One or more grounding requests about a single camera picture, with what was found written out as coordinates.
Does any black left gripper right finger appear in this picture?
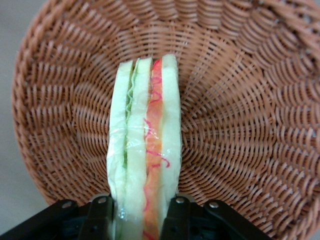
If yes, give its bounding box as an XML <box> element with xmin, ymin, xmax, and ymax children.
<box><xmin>161</xmin><ymin>195</ymin><xmax>274</xmax><ymax>240</ymax></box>

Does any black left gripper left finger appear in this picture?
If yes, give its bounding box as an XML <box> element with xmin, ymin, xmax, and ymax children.
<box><xmin>0</xmin><ymin>193</ymin><xmax>116</xmax><ymax>240</ymax></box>

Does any triangular sandwich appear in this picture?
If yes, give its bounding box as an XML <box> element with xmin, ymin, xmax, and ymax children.
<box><xmin>106</xmin><ymin>53</ymin><xmax>183</xmax><ymax>240</ymax></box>

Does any round brown wicker basket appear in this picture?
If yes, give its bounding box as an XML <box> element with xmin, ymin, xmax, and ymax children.
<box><xmin>11</xmin><ymin>0</ymin><xmax>320</xmax><ymax>240</ymax></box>

